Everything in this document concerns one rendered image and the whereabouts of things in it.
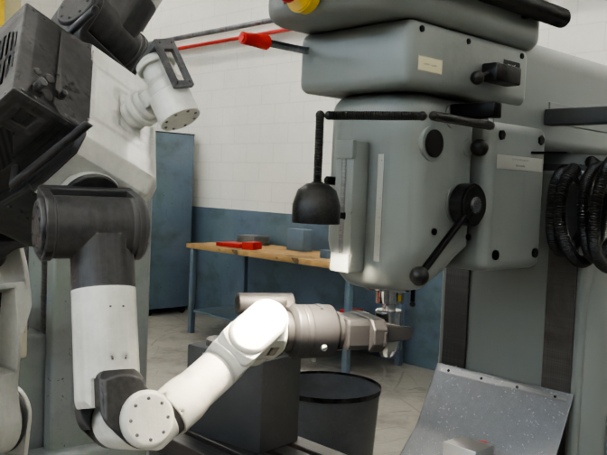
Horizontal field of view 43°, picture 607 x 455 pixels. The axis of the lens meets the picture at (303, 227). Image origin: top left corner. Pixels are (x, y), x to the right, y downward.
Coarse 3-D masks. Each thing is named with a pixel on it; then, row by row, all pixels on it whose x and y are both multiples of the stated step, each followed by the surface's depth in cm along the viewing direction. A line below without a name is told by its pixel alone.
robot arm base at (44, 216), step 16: (48, 192) 109; (64, 192) 113; (80, 192) 114; (96, 192) 115; (112, 192) 116; (128, 192) 116; (48, 208) 105; (144, 208) 112; (32, 224) 112; (48, 224) 105; (144, 224) 111; (48, 240) 105; (144, 240) 111; (48, 256) 107
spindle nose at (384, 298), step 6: (378, 294) 132; (384, 294) 131; (390, 294) 131; (396, 294) 131; (402, 294) 132; (378, 300) 132; (384, 300) 131; (390, 300) 131; (396, 300) 131; (402, 300) 132
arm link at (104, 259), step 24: (72, 216) 107; (96, 216) 108; (120, 216) 110; (72, 240) 107; (96, 240) 108; (120, 240) 110; (72, 264) 110; (96, 264) 107; (120, 264) 109; (72, 288) 108
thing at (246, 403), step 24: (216, 336) 170; (192, 360) 166; (288, 360) 159; (240, 384) 157; (264, 384) 154; (288, 384) 160; (216, 408) 161; (240, 408) 157; (264, 408) 154; (288, 408) 160; (216, 432) 162; (240, 432) 157; (264, 432) 155; (288, 432) 161
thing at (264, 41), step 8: (240, 32) 121; (248, 32) 120; (240, 40) 120; (248, 40) 120; (256, 40) 121; (264, 40) 122; (272, 40) 124; (264, 48) 123; (280, 48) 125; (288, 48) 126; (296, 48) 127; (304, 48) 129
